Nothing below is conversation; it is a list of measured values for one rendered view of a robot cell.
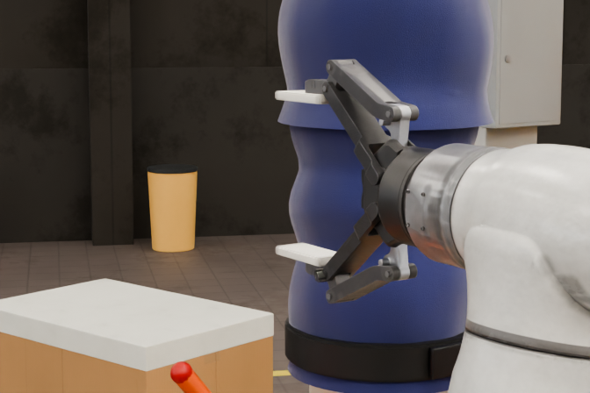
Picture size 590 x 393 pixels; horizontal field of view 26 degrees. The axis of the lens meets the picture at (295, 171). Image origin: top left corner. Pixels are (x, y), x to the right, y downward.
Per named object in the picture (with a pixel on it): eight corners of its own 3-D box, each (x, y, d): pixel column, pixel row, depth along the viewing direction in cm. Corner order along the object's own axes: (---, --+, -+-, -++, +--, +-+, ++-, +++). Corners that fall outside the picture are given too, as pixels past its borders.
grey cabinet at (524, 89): (544, 123, 289) (548, -11, 286) (562, 125, 285) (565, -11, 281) (478, 127, 278) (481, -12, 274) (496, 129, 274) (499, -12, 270)
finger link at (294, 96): (320, 104, 105) (320, 95, 105) (274, 99, 111) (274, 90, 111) (349, 103, 106) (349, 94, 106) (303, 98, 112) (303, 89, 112)
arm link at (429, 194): (447, 282, 88) (394, 268, 93) (543, 268, 93) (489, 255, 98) (449, 151, 87) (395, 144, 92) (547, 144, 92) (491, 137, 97)
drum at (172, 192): (195, 243, 957) (195, 163, 949) (201, 252, 920) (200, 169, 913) (146, 245, 950) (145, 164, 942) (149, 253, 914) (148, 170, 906)
